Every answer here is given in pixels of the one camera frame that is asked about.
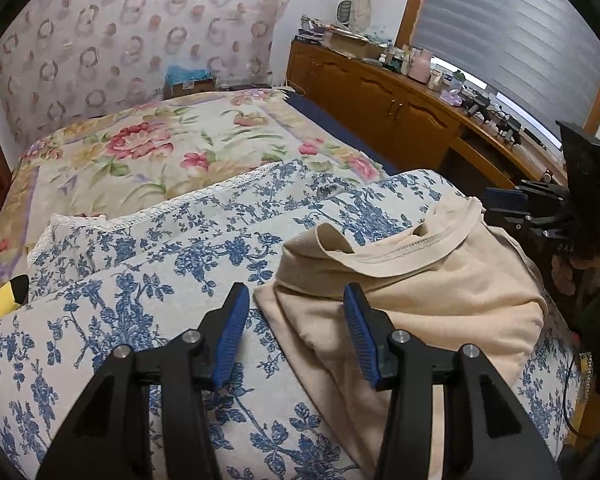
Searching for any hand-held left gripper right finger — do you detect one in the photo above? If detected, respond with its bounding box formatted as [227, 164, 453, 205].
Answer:
[342, 282, 563, 480]

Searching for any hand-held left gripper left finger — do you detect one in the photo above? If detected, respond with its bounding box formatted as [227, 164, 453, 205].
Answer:
[35, 282, 251, 480]

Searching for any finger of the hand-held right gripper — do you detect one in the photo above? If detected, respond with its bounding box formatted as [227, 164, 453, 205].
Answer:
[482, 185, 533, 233]

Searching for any peach printed T-shirt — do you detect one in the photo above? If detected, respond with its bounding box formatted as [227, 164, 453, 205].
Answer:
[254, 195, 548, 466]

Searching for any person's right hand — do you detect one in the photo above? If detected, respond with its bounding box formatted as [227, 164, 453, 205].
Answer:
[551, 232, 600, 301]

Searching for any small black tripod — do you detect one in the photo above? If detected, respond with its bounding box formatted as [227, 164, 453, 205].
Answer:
[462, 95, 491, 123]

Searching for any blue floral bed sheet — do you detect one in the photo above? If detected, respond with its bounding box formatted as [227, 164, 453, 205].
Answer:
[0, 160, 586, 480]

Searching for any pink thermos bottle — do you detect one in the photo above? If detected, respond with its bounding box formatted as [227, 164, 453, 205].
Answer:
[409, 49, 433, 83]

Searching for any wooden sideboard cabinet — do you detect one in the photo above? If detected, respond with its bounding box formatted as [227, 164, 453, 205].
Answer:
[285, 40, 568, 191]

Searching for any grey window blind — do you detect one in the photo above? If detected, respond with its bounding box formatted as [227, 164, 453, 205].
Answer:
[410, 0, 600, 146]

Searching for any pink flower blanket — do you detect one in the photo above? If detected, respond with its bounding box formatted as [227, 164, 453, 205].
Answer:
[0, 87, 388, 321]

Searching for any pile of papers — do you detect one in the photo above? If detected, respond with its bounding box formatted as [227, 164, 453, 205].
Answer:
[295, 15, 396, 58]

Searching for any yellow plush toy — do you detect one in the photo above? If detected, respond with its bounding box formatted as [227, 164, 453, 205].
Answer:
[0, 275, 31, 331]

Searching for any cardboard box with blue cloth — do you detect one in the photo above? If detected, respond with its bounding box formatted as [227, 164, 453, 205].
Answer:
[164, 65, 218, 100]

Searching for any circle patterned curtain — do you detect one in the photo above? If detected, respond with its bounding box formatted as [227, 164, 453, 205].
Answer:
[0, 0, 301, 146]

